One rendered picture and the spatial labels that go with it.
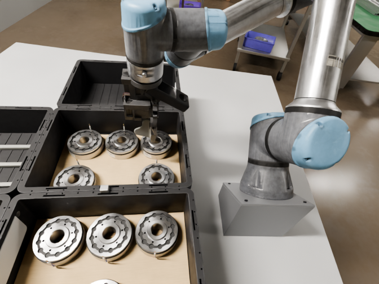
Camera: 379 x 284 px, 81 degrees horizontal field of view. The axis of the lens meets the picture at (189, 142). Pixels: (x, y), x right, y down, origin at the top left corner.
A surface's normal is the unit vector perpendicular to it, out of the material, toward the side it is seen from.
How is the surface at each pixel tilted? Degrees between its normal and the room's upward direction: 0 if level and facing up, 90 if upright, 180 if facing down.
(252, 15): 67
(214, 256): 0
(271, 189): 32
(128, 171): 0
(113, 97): 0
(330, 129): 55
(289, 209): 90
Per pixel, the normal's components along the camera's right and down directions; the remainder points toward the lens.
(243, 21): 0.40, 0.39
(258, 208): 0.03, 0.74
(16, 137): 0.11, -0.67
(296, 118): -0.77, -0.10
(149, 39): 0.25, 0.80
